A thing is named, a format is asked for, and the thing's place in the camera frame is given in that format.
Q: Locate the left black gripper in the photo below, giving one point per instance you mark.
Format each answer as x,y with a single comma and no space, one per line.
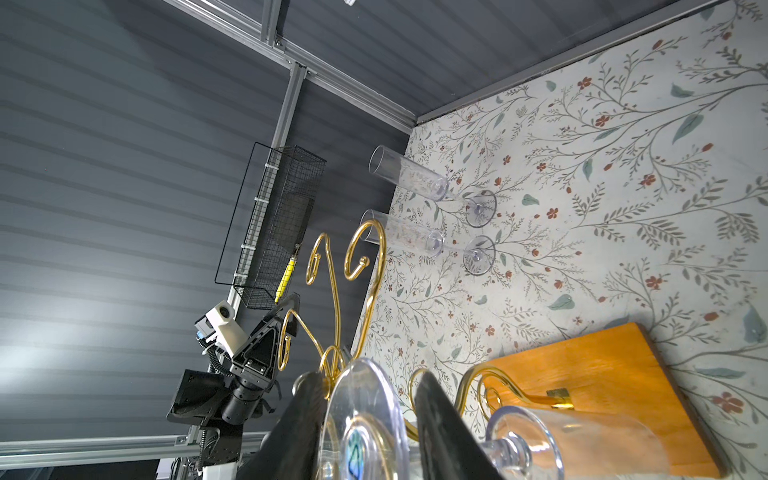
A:
256,363

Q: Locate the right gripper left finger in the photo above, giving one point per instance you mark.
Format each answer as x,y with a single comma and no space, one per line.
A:
291,448

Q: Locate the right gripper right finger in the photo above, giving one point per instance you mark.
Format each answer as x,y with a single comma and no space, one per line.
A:
447,448

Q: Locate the clear flute glass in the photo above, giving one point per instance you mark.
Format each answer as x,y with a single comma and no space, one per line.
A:
480,206
426,240
364,437

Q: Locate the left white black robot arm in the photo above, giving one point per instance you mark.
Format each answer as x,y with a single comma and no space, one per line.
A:
219,404

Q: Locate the orange wooden rack base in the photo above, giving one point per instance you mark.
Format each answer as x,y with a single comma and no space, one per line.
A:
619,371

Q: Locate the yellow black striped tool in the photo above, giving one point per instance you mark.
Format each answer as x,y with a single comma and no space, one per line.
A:
287,274

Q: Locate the floral table mat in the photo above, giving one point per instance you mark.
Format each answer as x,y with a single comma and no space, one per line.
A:
631,187

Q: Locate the gold wire glass rack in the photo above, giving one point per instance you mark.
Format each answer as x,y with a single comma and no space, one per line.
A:
360,312

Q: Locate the black wire wall basket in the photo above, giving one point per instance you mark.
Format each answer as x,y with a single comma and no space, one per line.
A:
271,214

